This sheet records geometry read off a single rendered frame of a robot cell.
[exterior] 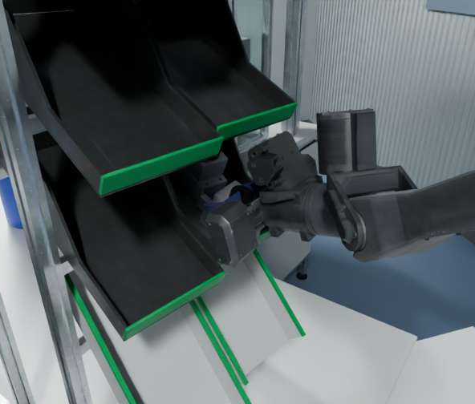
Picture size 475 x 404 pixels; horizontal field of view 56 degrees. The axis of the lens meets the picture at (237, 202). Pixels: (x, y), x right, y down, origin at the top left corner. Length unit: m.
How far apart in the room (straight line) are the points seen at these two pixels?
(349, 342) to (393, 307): 1.50
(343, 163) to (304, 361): 0.53
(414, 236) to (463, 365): 0.64
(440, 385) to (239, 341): 0.39
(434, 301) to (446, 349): 1.55
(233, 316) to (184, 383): 0.13
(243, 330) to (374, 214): 0.38
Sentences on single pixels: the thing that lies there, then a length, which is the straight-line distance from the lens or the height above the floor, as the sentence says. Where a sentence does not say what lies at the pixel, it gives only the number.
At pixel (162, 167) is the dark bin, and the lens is 0.40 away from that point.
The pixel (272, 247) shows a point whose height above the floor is 0.42.
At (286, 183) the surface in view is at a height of 1.31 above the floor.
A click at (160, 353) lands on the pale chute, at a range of 0.62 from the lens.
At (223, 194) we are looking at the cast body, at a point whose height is 1.27.
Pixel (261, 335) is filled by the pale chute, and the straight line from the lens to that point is 0.72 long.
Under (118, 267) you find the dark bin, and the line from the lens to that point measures 0.51.
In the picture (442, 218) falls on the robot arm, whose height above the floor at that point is 1.37.
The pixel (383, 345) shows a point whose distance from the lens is 0.96.
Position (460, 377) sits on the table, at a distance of 0.96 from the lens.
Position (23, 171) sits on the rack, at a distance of 0.46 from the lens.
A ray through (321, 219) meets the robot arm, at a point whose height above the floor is 1.29.
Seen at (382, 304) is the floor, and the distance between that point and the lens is 2.44.
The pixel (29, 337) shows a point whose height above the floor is 0.86.
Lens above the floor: 1.52
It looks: 28 degrees down
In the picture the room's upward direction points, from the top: straight up
